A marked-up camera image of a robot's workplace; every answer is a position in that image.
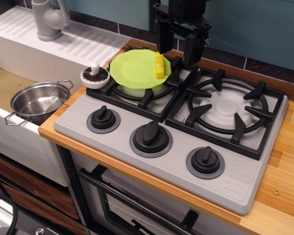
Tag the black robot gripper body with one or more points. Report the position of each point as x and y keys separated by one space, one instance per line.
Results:
x=185 y=17

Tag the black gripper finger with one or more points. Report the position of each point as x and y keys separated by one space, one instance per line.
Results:
x=193 y=49
x=164 y=36

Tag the yellow toy fry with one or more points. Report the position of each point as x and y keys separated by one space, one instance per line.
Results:
x=159 y=65

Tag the green plastic plate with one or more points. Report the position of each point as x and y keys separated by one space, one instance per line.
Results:
x=135 y=69

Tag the white toy mushroom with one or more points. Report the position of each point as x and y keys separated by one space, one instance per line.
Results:
x=95 y=77

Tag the small steel pot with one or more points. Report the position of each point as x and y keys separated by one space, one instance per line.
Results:
x=36 y=103

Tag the white toy sink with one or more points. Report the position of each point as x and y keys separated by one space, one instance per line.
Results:
x=25 y=60

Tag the left black burner grate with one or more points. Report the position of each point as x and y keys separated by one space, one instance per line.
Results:
x=153 y=103

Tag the black burner grate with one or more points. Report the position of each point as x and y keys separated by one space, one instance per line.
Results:
x=230 y=112
x=153 y=103

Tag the middle black stove knob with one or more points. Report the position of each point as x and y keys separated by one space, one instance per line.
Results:
x=151 y=140

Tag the black stove knob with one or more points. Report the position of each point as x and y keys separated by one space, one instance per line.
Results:
x=103 y=120
x=205 y=163
x=151 y=140

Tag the left black stove knob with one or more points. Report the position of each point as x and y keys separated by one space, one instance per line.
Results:
x=103 y=120

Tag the right black burner grate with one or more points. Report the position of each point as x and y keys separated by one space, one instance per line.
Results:
x=230 y=112

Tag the grey toy faucet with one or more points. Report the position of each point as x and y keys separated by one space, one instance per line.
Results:
x=49 y=21

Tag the right black stove knob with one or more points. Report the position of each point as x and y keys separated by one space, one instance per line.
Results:
x=205 y=163

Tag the grey toy stove top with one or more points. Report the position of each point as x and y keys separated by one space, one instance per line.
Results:
x=235 y=189

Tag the toy oven door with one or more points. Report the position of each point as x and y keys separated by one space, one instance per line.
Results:
x=133 y=217

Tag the wooden drawer fronts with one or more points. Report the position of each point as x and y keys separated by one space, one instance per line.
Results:
x=40 y=196

